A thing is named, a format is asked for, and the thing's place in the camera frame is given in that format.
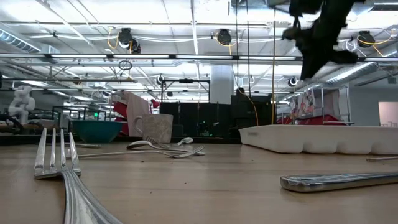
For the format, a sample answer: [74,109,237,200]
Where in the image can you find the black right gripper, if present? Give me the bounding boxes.
[289,0,360,81]

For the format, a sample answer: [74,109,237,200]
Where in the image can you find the silver fork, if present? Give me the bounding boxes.
[64,145,206,159]
[366,156,398,162]
[145,136,171,149]
[33,127,124,224]

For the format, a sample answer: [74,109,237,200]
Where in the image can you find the silver knife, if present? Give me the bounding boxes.
[279,171,398,193]
[74,142,103,149]

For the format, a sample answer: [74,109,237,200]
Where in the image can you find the metal shelf rack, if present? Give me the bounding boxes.
[289,86,354,126]

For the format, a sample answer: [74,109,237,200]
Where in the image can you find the red bin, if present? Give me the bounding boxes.
[276,114,343,126]

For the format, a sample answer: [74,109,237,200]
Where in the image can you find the pale pink board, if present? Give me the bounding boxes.
[378,101,398,128]

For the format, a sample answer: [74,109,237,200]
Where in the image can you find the white cutlery tray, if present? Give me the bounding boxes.
[238,124,398,156]

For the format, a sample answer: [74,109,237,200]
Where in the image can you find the white pillar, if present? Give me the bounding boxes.
[210,64,234,105]

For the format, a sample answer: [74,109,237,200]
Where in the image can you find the black partition screens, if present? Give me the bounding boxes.
[159,95,275,140]

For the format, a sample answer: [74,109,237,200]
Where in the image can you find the long ceiling light bar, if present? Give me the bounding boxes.
[0,54,398,62]

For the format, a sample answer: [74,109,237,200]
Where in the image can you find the grey speckled mug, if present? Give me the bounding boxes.
[133,113,174,144]

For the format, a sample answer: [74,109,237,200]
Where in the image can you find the pale pink cloth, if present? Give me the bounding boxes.
[123,90,150,138]

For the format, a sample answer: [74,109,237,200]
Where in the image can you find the red fabric object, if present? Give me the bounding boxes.
[112,101,130,136]

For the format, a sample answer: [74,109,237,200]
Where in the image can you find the teal bowl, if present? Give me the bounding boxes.
[70,120,124,144]

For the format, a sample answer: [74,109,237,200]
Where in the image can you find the black rack with green light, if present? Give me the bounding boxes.
[52,105,109,123]

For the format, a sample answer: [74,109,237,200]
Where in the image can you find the silver air duct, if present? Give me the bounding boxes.
[313,61,379,91]
[0,29,44,54]

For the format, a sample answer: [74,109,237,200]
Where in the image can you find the black hanging cable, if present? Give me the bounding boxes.
[245,0,251,100]

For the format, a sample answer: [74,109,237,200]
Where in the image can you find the black stand frame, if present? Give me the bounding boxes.
[160,78,211,103]

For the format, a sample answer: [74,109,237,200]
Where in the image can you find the hanging wire ring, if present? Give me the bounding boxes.
[118,59,133,71]

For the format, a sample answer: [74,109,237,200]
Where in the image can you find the black metal table frame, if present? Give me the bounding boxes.
[0,134,242,146]

